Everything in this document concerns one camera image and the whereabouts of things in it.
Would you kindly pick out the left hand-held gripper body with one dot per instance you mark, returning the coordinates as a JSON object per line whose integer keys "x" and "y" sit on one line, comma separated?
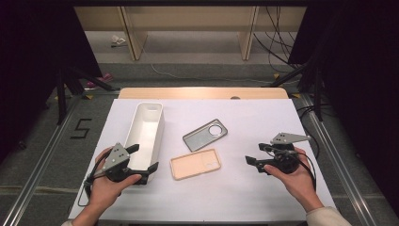
{"x": 116, "y": 157}

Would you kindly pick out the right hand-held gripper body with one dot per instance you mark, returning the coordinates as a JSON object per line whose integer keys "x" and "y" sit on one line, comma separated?
{"x": 285, "y": 160}

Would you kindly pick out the white plastic storage box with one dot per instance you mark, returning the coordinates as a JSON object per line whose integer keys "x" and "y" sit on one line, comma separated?
{"x": 146, "y": 132}

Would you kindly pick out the beige phone case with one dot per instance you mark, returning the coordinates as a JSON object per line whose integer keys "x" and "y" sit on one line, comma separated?
{"x": 191, "y": 164}

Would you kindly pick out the grey phone case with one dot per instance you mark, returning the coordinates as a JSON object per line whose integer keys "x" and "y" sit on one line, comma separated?
{"x": 199, "y": 138}

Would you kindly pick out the person's right hand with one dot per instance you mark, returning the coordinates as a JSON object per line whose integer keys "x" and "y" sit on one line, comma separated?
{"x": 301, "y": 182}

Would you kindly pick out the person's left hand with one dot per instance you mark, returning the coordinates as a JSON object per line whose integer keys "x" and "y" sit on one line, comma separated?
{"x": 105, "y": 191}

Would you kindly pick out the white table sheet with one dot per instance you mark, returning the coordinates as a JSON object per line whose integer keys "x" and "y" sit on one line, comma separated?
{"x": 226, "y": 194}

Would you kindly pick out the black metal stand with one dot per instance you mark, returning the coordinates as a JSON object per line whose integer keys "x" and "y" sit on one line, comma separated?
{"x": 318, "y": 94}
{"x": 61, "y": 97}

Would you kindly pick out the pink object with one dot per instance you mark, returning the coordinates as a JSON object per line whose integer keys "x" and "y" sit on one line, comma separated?
{"x": 106, "y": 77}

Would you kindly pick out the crumpled white paper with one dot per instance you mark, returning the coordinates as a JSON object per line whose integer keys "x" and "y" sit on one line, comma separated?
{"x": 117, "y": 40}

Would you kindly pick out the dark curtain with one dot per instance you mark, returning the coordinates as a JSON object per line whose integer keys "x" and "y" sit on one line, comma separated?
{"x": 360, "y": 78}
{"x": 31, "y": 62}

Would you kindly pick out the wooden bench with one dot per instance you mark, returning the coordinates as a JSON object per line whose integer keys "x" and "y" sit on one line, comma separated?
{"x": 188, "y": 19}

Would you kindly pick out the metal floor rail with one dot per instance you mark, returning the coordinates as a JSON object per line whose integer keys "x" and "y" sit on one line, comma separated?
{"x": 338, "y": 166}
{"x": 40, "y": 169}

